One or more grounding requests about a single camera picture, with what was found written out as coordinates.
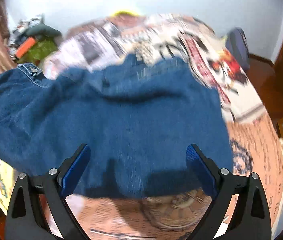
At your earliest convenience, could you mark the blue denim jacket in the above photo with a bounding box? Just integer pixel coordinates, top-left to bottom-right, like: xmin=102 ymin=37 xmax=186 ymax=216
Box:
xmin=0 ymin=54 xmax=234 ymax=199

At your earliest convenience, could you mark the grey-blue backpack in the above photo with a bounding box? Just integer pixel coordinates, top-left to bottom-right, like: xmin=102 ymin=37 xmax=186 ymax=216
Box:
xmin=225 ymin=27 xmax=250 ymax=70

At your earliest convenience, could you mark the yellow round object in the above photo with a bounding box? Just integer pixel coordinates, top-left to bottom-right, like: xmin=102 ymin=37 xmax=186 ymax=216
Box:
xmin=113 ymin=10 xmax=139 ymax=18

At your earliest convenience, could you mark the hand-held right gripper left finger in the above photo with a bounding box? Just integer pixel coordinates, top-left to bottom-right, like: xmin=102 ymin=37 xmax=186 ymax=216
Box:
xmin=5 ymin=144 xmax=92 ymax=240

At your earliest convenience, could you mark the yellow garment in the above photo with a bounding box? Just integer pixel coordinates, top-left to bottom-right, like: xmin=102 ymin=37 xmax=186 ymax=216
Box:
xmin=0 ymin=155 xmax=15 ymax=210

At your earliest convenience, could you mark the dark grey pillow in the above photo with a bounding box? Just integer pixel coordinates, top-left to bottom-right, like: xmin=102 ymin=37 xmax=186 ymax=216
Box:
xmin=25 ymin=24 xmax=62 ymax=39

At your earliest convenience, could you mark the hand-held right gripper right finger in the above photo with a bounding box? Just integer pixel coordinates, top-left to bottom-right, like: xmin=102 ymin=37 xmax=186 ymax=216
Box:
xmin=186 ymin=144 xmax=273 ymax=240

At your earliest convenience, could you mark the printed bed blanket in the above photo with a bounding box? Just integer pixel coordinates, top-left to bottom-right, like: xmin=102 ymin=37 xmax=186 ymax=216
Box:
xmin=0 ymin=12 xmax=283 ymax=240

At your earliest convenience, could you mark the pile of bags and papers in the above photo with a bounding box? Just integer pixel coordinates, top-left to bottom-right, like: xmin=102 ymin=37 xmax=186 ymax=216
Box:
xmin=8 ymin=14 xmax=44 ymax=48

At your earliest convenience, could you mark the orange box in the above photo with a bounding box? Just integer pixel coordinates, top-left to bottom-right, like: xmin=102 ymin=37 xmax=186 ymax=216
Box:
xmin=15 ymin=37 xmax=37 ymax=58

